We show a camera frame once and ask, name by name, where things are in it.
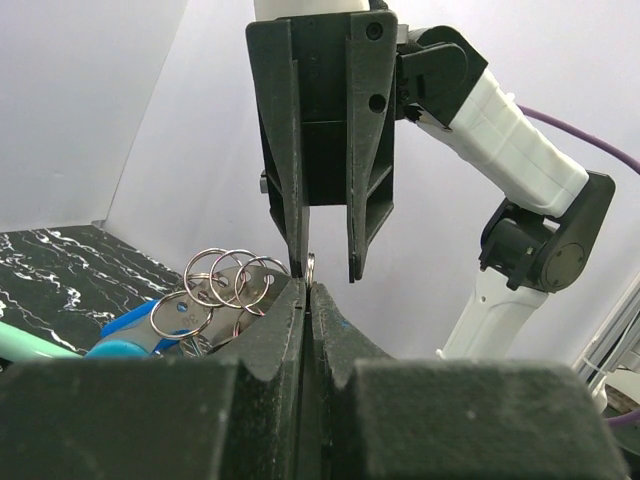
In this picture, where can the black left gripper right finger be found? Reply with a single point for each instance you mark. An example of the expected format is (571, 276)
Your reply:
(384, 418)

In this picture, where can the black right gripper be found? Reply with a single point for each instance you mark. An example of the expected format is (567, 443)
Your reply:
(308, 79)

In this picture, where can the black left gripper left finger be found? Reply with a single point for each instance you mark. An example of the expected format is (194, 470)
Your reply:
(230, 415)

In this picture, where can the aluminium rail frame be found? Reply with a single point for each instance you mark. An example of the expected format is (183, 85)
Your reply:
(615, 344)

